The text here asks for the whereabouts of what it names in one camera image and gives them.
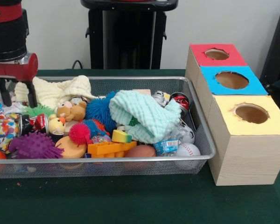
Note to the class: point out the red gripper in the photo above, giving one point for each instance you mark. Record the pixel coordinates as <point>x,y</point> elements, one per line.
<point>14,71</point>

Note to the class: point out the green spiky rubber ball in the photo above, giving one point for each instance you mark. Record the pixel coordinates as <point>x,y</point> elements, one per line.
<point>40,110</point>

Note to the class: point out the colourful patterned cloth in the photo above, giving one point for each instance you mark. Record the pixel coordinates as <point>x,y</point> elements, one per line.
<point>2,130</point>

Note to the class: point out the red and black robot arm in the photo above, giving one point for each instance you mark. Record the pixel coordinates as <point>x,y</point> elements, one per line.
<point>7,35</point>

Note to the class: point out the shallow silver mesh bin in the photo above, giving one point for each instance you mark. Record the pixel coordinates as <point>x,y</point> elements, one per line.
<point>107,168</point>

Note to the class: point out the wooden box with three holes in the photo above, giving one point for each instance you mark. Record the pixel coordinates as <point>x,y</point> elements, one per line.
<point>247,158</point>

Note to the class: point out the black and red drink can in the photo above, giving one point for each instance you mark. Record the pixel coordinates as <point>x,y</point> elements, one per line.
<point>37,122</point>

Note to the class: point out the cream waffle cloth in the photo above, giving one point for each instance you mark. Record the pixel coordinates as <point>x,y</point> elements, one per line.
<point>60,89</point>

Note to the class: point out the purple spiky rubber ball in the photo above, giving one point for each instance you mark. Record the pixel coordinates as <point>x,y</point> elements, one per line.
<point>35,145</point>

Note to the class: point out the blue spiky rubber ball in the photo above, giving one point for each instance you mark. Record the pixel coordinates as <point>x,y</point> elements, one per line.
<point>99,109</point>

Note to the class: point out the orange plastic toy brick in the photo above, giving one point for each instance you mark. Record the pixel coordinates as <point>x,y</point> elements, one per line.
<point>107,148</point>

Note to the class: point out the mint green waffle cloth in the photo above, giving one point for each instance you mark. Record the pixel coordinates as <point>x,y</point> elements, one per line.
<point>140,112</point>

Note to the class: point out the brown foam football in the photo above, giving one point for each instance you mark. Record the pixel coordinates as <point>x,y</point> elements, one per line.
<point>140,151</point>

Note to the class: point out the white baseball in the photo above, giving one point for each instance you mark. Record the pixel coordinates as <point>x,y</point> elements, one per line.
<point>187,149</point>

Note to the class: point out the black equipment stand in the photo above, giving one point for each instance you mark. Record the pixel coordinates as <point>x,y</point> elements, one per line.
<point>277,46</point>

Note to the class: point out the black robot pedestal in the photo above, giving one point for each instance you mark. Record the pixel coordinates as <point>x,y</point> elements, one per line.
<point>128,35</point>

